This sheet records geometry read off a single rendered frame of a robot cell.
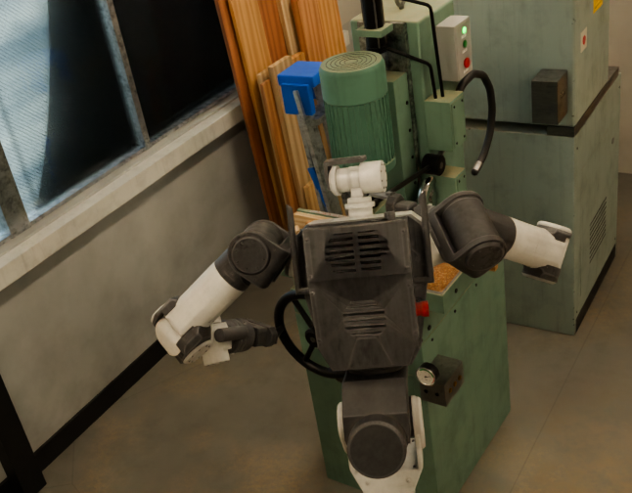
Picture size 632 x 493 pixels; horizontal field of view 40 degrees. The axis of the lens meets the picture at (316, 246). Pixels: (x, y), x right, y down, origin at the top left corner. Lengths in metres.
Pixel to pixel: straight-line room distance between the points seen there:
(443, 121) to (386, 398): 1.00
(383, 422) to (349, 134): 0.92
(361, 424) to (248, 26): 2.47
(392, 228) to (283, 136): 2.31
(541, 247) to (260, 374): 1.96
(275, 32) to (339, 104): 1.80
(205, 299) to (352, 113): 0.72
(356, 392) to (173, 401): 1.94
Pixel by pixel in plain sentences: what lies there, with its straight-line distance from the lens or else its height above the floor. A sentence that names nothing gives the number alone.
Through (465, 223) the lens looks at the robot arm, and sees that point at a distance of 1.75.
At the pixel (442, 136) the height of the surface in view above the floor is 1.20.
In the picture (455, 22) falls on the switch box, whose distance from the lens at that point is 2.51.
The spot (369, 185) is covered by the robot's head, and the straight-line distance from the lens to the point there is 1.79.
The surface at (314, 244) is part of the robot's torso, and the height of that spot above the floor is 1.40.
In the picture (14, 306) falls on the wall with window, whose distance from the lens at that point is 3.24.
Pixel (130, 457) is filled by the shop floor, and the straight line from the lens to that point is 3.43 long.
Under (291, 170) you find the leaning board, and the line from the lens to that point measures 3.96.
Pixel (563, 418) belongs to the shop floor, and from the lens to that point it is 3.28.
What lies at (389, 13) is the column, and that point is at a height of 1.52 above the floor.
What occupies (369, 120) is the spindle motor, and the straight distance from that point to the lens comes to 2.31.
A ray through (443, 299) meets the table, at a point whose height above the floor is 0.89.
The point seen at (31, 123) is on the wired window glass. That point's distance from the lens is 3.28.
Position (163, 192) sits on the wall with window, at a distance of 3.71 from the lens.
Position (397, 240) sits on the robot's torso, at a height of 1.39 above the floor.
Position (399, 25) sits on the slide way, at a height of 1.51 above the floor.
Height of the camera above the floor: 2.21
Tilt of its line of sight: 30 degrees down
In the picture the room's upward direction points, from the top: 10 degrees counter-clockwise
